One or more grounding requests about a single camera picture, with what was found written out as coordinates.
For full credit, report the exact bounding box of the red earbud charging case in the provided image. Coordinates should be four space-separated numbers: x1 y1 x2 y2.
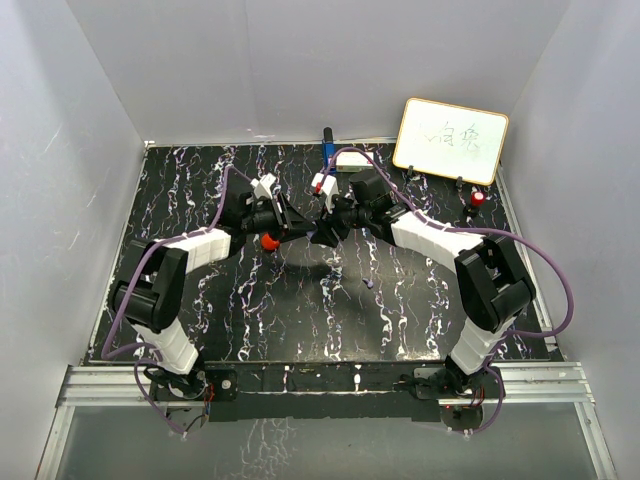
261 233 280 252

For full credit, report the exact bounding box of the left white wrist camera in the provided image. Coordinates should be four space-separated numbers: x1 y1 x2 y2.
250 173 277 200

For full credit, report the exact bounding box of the red emergency stop button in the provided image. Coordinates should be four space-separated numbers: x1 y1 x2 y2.
464 190 486 217

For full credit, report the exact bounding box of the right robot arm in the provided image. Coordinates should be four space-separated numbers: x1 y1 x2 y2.
310 170 536 397

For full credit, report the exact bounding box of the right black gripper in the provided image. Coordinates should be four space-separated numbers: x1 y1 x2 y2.
312 192 371 246

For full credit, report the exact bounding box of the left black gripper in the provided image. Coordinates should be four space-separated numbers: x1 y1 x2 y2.
242 194 316 243

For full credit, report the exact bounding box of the black front base bar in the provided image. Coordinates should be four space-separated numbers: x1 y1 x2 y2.
199 360 501 424

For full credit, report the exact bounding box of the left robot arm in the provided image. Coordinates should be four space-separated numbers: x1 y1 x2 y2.
109 192 315 399

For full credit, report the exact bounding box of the white pink cardboard box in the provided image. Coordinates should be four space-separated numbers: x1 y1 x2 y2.
335 152 371 173

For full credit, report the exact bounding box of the blue black device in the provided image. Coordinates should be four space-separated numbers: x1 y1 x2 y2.
322 127 335 166

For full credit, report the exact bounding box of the white whiteboard with wooden frame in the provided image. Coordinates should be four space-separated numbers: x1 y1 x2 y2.
393 98 509 186

